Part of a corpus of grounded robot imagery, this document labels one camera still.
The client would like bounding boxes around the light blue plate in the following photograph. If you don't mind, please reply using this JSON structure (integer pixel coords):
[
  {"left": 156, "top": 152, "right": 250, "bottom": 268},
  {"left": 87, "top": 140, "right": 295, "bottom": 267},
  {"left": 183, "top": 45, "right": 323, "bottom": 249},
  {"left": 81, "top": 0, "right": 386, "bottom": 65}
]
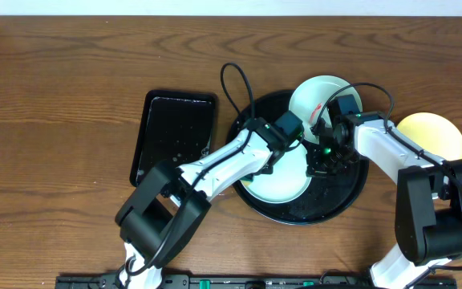
[
  {"left": 245, "top": 144, "right": 311, "bottom": 204},
  {"left": 289, "top": 75, "right": 350, "bottom": 148}
]

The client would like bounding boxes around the yellow plate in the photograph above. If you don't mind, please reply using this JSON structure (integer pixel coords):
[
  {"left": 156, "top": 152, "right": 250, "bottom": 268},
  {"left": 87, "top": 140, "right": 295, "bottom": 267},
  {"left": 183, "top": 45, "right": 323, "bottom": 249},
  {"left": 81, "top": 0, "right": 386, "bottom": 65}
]
[{"left": 397, "top": 112, "right": 462, "bottom": 161}]

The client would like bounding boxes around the green yellow sponge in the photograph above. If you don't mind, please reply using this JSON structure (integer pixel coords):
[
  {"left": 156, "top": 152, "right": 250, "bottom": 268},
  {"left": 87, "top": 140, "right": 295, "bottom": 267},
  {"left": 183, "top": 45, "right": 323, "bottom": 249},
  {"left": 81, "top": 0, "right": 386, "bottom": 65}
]
[{"left": 240, "top": 177, "right": 253, "bottom": 187}]

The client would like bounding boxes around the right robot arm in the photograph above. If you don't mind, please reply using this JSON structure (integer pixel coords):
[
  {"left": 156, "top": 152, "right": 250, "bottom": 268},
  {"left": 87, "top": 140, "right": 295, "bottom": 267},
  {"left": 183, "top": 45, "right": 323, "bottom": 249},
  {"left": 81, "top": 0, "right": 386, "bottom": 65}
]
[{"left": 311, "top": 112, "right": 462, "bottom": 288}]

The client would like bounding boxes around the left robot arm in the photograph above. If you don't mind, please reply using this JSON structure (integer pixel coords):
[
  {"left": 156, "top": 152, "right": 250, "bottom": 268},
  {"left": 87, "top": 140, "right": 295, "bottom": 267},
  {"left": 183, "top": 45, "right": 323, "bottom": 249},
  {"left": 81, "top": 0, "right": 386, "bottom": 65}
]
[{"left": 115, "top": 115, "right": 302, "bottom": 288}]

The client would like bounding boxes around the black round tray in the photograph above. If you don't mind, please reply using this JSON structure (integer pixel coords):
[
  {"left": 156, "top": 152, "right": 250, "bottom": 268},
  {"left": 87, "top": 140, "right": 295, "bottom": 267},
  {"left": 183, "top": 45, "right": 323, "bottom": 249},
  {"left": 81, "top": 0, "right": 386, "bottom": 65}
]
[{"left": 226, "top": 90, "right": 369, "bottom": 225}]

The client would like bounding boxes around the black rectangular tray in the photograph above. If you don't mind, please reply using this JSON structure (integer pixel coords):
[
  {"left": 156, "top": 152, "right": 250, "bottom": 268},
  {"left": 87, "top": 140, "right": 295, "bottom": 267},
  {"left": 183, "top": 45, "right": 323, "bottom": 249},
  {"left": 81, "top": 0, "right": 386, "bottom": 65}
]
[{"left": 129, "top": 89, "right": 217, "bottom": 187}]

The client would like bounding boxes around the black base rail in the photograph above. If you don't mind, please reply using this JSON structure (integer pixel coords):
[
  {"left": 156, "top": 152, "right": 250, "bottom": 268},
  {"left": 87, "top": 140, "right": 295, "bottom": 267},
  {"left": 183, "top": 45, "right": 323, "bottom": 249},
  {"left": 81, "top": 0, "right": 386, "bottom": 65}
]
[{"left": 54, "top": 273, "right": 459, "bottom": 289}]

